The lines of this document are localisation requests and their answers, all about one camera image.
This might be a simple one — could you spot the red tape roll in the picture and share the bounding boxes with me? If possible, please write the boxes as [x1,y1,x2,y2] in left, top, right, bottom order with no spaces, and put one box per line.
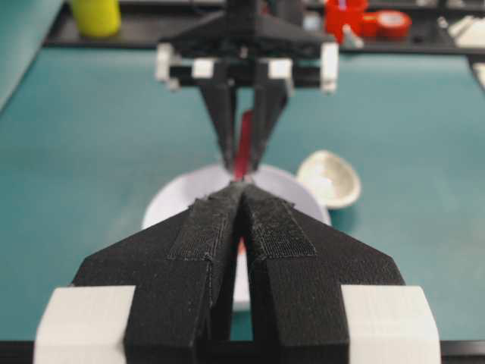
[361,10,412,39]

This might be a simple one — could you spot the pink red spoon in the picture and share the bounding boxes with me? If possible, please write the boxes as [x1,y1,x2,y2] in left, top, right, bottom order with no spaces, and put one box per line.
[234,110,252,180]

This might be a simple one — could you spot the yellow green stacked cups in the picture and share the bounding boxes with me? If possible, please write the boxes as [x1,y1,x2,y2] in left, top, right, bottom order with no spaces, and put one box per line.
[70,0,121,38]

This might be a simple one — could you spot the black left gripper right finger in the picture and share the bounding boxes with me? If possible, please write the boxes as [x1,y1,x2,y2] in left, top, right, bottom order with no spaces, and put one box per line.
[241,185,441,363]

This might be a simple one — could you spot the white round bowl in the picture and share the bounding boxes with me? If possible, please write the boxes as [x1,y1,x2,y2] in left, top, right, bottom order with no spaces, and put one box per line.
[142,164,330,311]

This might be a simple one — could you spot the black aluminium frame rail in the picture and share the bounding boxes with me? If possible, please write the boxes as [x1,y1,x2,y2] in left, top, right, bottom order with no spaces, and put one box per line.
[44,1,484,58]

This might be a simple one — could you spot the red plastic cup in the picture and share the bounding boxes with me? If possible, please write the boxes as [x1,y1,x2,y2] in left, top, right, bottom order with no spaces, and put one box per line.
[325,0,368,43]

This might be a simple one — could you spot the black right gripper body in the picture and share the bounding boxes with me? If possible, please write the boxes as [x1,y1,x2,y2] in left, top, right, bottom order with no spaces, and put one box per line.
[155,1,339,93]

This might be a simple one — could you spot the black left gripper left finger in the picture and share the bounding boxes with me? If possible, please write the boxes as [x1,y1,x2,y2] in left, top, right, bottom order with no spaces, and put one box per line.
[33,181,243,364]

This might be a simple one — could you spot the white speckled teardrop dish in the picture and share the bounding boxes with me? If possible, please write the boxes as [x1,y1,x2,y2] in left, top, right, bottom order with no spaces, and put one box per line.
[296,150,361,209]

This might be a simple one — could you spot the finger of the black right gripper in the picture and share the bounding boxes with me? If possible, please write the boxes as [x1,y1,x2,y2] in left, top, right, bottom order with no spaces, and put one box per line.
[249,60,290,171]
[196,60,236,171]

